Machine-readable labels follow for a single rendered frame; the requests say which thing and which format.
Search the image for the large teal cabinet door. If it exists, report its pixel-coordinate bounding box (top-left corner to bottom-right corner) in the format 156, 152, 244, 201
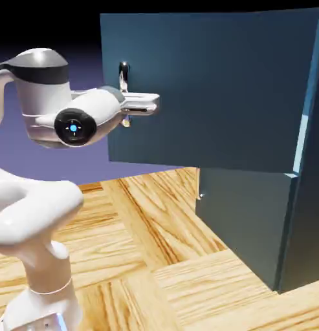
100, 7, 319, 173

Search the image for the long silver door handle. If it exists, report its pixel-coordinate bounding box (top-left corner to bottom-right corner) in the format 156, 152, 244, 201
118, 61, 131, 128

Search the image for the small teal cabinet door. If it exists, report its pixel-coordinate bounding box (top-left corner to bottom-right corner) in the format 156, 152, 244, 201
195, 167, 300, 291

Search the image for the teal blue cabinet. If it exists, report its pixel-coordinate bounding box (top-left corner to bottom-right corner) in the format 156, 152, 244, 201
195, 7, 319, 295

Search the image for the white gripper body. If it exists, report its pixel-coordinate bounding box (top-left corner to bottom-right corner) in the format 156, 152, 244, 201
120, 92, 160, 116

